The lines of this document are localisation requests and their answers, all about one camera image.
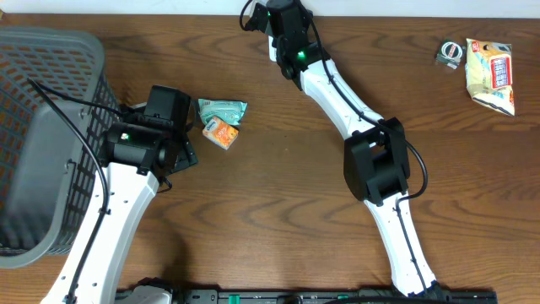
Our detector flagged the orange tissue pack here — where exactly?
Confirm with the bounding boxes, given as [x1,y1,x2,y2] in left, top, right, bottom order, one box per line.
[202,117,239,150]

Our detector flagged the teal tissue pack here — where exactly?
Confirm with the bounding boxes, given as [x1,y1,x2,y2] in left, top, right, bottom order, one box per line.
[198,99,248,126]

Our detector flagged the yellow wet wipes pack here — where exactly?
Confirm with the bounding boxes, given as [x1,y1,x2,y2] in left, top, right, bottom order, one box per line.
[465,38,515,117]

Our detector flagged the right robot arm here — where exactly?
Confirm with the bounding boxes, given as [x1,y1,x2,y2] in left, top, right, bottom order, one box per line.
[239,0,438,300]

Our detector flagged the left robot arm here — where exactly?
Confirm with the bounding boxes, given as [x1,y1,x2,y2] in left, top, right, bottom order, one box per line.
[42,85,193,303]

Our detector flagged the white barcode scanner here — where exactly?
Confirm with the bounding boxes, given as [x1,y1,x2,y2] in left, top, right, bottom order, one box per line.
[268,36,277,62]

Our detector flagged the grey plastic basket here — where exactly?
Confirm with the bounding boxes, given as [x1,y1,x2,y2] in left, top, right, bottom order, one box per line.
[1,26,118,269]

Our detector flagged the left black cable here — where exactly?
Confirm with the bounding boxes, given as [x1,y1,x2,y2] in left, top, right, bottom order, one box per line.
[26,78,127,304]

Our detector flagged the black cable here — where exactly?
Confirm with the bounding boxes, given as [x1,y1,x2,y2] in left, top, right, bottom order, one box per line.
[26,78,127,304]
[238,0,429,296]

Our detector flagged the right black cable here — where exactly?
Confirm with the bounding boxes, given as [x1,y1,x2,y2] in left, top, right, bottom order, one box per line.
[238,0,429,296]

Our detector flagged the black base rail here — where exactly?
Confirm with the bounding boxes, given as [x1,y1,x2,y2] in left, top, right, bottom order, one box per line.
[116,288,500,304]

